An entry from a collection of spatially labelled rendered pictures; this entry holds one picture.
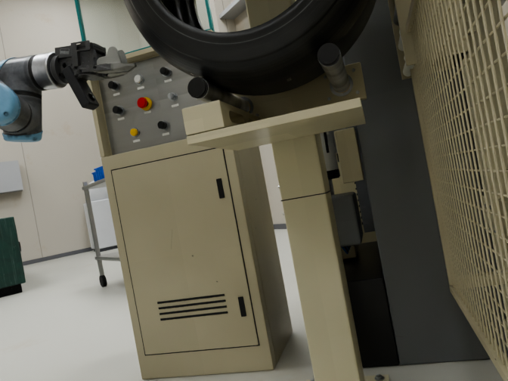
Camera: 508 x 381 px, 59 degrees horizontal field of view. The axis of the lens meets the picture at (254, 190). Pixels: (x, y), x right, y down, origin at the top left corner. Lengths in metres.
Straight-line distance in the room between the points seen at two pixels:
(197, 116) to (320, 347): 0.75
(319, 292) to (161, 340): 0.79
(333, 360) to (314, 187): 0.49
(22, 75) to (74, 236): 9.01
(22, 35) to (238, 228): 9.57
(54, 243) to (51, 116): 2.62
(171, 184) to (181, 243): 0.23
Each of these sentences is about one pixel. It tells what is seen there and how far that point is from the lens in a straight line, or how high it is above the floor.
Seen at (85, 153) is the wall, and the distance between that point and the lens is 10.42.
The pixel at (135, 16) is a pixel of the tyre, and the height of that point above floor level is 1.08.
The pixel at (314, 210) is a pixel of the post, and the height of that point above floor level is 0.58.
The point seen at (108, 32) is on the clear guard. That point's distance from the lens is 1.99.
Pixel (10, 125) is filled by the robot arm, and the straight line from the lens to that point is 1.19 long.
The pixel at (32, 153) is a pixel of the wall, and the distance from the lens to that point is 10.27.
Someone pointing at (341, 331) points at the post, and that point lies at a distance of 1.36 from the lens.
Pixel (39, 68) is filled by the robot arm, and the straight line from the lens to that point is 1.27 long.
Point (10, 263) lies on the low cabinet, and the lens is 5.71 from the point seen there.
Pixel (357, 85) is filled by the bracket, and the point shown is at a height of 0.89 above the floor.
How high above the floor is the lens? 0.67
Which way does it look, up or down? level
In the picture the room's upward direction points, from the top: 10 degrees counter-clockwise
